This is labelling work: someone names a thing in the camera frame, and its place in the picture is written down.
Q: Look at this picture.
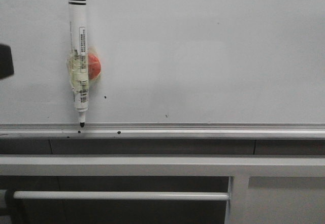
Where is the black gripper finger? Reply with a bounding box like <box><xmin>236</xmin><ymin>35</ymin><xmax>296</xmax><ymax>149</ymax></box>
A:
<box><xmin>0</xmin><ymin>44</ymin><xmax>14</xmax><ymax>79</ymax></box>

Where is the white black whiteboard marker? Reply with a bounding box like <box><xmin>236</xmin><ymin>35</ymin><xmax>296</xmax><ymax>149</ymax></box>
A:
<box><xmin>67</xmin><ymin>0</ymin><xmax>89</xmax><ymax>127</ymax></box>

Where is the white horizontal stand rod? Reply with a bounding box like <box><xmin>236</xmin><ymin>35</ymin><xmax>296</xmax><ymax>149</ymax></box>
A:
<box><xmin>13</xmin><ymin>191</ymin><xmax>230</xmax><ymax>201</ymax></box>

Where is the red round magnet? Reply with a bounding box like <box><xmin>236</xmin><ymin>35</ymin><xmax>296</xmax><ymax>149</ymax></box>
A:
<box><xmin>88</xmin><ymin>53</ymin><xmax>101</xmax><ymax>80</ymax></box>

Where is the white whiteboard with aluminium frame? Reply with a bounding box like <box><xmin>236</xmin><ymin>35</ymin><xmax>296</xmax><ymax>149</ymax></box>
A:
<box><xmin>1</xmin><ymin>0</ymin><xmax>324</xmax><ymax>139</ymax></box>

